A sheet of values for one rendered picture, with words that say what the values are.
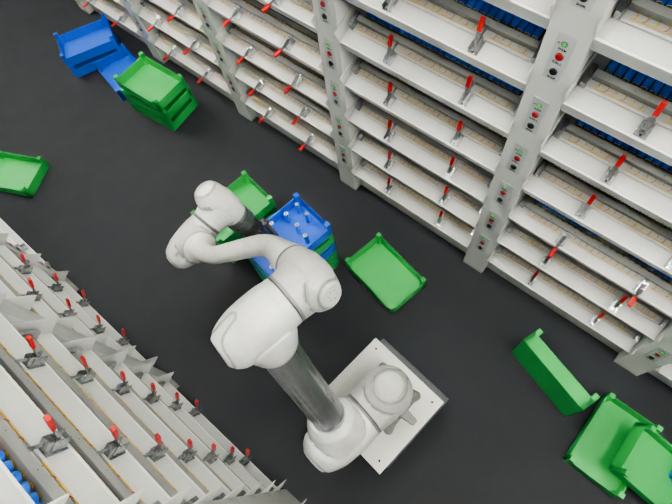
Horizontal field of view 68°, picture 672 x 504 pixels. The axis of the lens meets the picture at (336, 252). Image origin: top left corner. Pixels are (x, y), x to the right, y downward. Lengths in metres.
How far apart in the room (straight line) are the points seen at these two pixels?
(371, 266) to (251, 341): 1.20
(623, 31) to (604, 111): 0.20
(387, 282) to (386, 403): 0.77
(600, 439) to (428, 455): 0.64
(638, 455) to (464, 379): 0.63
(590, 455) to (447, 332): 0.67
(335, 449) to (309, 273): 0.63
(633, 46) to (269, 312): 0.90
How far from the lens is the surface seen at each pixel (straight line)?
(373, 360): 1.86
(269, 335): 1.12
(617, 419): 2.25
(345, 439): 1.55
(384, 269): 2.22
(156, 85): 2.85
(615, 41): 1.19
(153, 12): 2.92
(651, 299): 1.81
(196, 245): 1.56
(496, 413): 2.12
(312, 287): 1.11
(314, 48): 1.92
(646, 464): 2.20
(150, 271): 2.47
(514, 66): 1.36
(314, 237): 1.95
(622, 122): 1.32
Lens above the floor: 2.07
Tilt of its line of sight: 66 degrees down
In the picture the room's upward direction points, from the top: 13 degrees counter-clockwise
